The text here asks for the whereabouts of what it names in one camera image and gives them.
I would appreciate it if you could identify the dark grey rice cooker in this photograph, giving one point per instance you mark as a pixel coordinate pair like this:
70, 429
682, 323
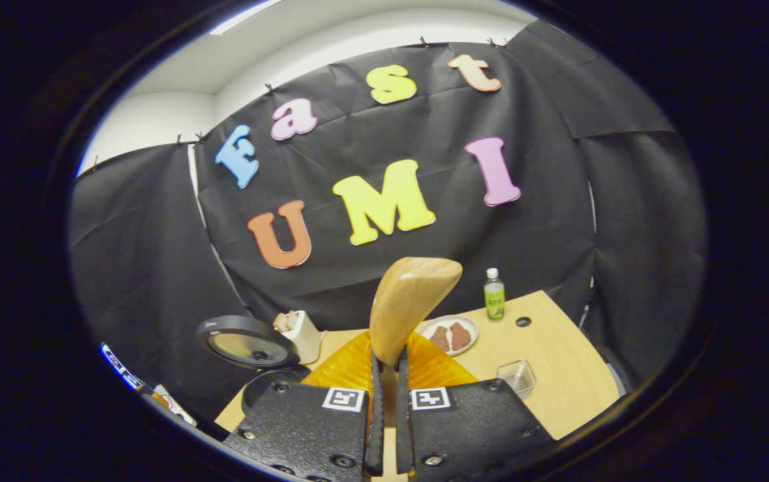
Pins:
247, 341

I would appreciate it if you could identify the brown meat piece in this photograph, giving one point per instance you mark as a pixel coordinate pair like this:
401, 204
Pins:
459, 335
439, 339

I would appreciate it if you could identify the green drink bottle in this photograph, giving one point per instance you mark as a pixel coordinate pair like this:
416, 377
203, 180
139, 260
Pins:
494, 298

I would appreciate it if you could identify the white toaster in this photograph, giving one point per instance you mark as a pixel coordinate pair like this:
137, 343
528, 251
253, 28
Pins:
305, 338

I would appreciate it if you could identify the toast slice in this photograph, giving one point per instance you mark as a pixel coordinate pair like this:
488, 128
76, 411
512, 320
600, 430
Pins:
288, 319
279, 324

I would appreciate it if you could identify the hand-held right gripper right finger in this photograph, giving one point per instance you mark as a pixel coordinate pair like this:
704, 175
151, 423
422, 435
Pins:
471, 428

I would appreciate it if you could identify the black desk grommet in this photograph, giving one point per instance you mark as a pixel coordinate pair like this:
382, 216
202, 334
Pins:
523, 321

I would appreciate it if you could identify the black backdrop cloth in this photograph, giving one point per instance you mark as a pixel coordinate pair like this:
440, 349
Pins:
424, 234

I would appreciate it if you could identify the computer monitor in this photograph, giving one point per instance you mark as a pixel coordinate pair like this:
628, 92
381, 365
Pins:
120, 367

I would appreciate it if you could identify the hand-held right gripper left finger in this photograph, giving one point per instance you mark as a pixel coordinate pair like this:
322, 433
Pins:
304, 428

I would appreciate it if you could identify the clear chopstick holder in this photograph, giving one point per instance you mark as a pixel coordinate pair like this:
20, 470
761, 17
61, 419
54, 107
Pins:
517, 378

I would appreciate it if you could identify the wooden spoon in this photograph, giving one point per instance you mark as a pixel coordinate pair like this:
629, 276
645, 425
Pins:
411, 301

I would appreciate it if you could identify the white round plate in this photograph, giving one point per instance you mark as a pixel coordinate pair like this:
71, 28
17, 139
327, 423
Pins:
468, 325

